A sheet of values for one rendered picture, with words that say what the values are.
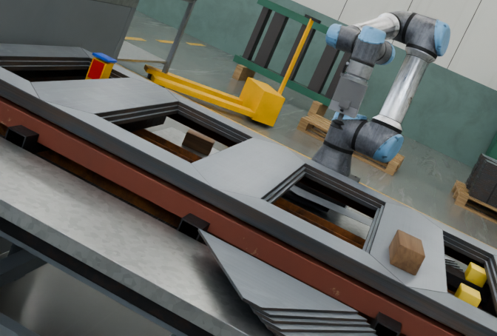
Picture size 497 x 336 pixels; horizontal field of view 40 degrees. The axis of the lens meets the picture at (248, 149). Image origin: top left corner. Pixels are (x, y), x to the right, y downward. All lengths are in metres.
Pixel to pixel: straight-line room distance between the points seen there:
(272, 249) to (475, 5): 10.50
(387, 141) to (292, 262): 1.05
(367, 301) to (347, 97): 0.79
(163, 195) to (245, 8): 10.81
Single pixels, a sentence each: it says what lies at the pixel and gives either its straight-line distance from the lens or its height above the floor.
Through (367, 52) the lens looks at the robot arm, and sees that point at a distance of 2.04.
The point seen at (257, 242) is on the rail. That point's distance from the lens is 1.44.
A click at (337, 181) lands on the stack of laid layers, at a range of 2.04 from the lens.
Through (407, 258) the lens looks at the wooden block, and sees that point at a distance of 1.49.
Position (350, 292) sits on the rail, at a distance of 1.43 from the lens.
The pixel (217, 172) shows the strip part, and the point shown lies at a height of 0.85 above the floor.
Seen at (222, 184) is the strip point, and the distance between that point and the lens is 1.49.
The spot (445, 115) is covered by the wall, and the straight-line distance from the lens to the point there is 11.75.
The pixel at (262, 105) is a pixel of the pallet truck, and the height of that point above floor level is 0.21.
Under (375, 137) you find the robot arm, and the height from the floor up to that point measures 0.96.
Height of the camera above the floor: 1.27
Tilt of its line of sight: 13 degrees down
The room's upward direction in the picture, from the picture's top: 24 degrees clockwise
